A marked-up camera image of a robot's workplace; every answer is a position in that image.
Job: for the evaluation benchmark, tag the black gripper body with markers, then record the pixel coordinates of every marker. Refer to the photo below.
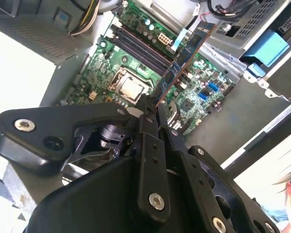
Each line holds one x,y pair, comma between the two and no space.
99,206

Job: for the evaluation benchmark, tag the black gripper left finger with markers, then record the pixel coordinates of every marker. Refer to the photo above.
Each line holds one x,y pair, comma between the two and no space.
38,116

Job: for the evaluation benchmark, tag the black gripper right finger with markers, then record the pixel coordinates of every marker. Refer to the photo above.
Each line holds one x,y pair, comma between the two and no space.
196,174

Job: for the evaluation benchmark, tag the RAM stick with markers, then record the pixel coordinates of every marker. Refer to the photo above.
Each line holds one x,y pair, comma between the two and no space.
186,51

